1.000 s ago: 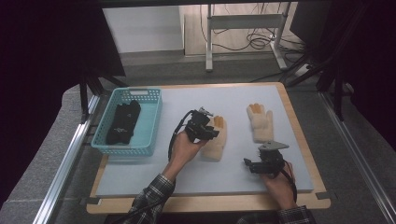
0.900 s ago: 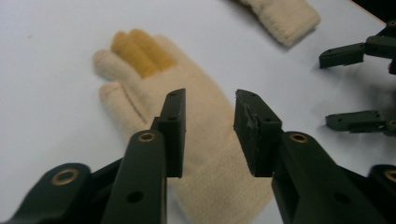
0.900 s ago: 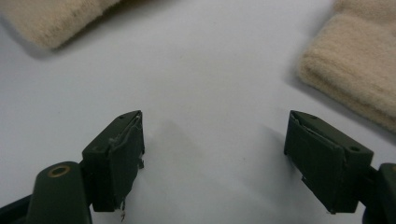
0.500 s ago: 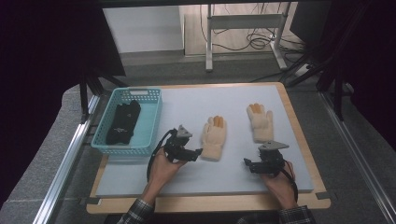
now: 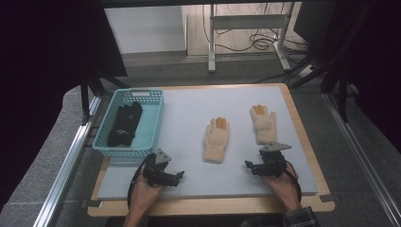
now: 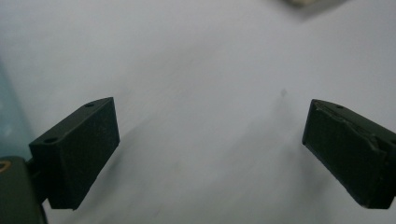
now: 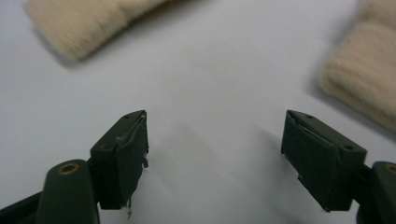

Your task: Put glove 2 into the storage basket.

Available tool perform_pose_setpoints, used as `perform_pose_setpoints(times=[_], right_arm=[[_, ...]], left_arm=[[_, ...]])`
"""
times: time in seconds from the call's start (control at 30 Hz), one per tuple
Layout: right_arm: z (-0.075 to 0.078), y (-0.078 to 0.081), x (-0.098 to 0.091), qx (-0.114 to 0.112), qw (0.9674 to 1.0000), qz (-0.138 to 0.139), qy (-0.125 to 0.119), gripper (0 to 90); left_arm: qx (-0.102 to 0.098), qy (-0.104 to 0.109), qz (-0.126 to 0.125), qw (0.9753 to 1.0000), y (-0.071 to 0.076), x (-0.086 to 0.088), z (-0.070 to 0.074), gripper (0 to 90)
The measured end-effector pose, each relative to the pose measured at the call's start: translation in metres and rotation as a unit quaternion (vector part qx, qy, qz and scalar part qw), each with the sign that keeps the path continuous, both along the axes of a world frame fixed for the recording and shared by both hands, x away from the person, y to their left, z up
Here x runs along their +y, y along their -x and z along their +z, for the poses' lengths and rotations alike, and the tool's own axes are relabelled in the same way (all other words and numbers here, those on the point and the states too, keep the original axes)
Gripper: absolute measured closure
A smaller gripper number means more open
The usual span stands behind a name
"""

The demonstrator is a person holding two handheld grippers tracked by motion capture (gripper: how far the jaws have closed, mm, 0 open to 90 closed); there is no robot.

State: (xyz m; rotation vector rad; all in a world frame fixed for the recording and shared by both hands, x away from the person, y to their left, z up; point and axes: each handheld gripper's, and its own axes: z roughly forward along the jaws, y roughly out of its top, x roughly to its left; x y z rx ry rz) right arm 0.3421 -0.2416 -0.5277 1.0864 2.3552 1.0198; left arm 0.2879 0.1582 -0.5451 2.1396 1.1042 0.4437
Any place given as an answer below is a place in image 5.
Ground teal plastic basket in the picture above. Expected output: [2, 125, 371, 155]
[92, 88, 166, 159]

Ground black tripod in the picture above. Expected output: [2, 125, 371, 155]
[79, 73, 131, 125]

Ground black floor cables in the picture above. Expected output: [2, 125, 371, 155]
[201, 3, 311, 54]

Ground cream knitted glove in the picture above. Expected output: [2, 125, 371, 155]
[249, 104, 279, 146]
[202, 116, 231, 165]

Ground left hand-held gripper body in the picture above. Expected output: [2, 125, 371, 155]
[143, 148, 173, 188]

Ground person's right hand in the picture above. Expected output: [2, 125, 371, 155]
[262, 170, 303, 213]

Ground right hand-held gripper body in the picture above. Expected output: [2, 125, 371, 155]
[258, 142, 293, 178]

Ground black glove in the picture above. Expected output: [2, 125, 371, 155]
[106, 100, 144, 148]

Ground white metal stand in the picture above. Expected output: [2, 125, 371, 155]
[207, 3, 293, 74]

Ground person's left hand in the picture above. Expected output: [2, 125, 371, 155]
[129, 172, 166, 216]

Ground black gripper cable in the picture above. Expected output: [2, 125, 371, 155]
[283, 160, 303, 203]
[127, 153, 156, 210]

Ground aluminium rail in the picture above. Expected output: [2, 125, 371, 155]
[32, 94, 102, 227]
[323, 92, 401, 227]

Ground black curtain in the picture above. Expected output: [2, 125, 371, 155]
[0, 0, 129, 213]
[344, 0, 401, 154]

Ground pale grey foam mat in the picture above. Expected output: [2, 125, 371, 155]
[96, 85, 319, 201]

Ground black metal stand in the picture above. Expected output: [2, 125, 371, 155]
[288, 3, 358, 124]

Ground grey tape piece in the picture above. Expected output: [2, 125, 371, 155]
[319, 193, 338, 203]
[79, 199, 104, 209]

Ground white panel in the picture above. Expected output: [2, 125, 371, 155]
[103, 5, 187, 55]

